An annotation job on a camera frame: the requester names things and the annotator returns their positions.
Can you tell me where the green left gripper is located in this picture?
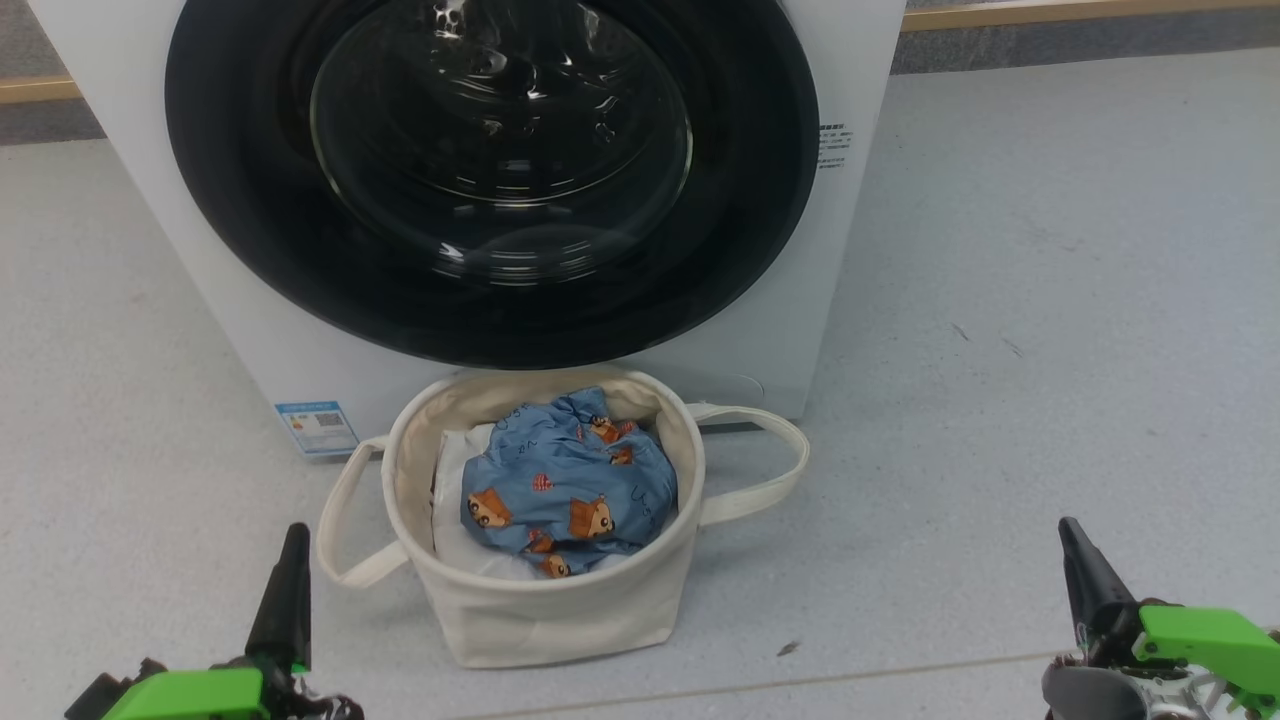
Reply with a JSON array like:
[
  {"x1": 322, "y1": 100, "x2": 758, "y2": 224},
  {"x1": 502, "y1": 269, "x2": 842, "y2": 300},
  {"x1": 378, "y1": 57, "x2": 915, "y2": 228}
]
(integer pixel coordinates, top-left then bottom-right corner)
[{"x1": 65, "y1": 522, "x2": 363, "y2": 720}]

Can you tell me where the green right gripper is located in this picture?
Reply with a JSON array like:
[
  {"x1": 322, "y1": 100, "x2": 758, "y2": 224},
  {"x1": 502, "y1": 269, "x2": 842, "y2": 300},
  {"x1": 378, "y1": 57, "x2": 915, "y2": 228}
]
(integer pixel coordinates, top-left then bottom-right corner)
[{"x1": 1042, "y1": 517, "x2": 1280, "y2": 720}]

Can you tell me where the blue bear-print garment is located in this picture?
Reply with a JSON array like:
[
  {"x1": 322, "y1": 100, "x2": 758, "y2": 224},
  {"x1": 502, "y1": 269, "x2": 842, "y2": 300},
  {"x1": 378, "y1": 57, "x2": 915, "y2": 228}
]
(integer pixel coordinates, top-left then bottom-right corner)
[{"x1": 461, "y1": 388, "x2": 679, "y2": 579}]

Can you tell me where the round washing machine door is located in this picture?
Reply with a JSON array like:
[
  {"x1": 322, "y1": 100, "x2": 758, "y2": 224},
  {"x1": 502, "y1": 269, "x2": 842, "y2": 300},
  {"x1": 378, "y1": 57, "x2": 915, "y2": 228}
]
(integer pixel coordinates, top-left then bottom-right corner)
[{"x1": 165, "y1": 0, "x2": 821, "y2": 369}]

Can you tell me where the white front-load washing machine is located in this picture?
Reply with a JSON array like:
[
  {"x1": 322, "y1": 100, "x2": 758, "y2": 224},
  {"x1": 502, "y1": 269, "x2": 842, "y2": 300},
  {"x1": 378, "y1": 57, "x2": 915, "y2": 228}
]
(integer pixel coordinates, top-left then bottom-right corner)
[{"x1": 28, "y1": 0, "x2": 906, "y2": 461}]

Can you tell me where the blue energy label sticker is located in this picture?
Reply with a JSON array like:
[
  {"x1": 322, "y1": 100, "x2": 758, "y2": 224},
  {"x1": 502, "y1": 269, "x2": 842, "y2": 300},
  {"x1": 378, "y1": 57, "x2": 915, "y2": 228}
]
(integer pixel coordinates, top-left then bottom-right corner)
[{"x1": 275, "y1": 401, "x2": 359, "y2": 457}]

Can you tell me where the white cloth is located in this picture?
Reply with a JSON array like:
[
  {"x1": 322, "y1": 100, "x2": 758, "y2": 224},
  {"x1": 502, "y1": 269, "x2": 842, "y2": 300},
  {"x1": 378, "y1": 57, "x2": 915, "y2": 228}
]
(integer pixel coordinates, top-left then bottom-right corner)
[{"x1": 432, "y1": 422, "x2": 641, "y2": 581}]

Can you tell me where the cream canvas laundry basket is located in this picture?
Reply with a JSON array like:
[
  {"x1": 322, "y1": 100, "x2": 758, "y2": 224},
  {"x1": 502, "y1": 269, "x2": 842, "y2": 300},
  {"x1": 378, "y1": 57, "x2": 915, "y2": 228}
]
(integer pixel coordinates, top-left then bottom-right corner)
[{"x1": 317, "y1": 368, "x2": 811, "y2": 669}]

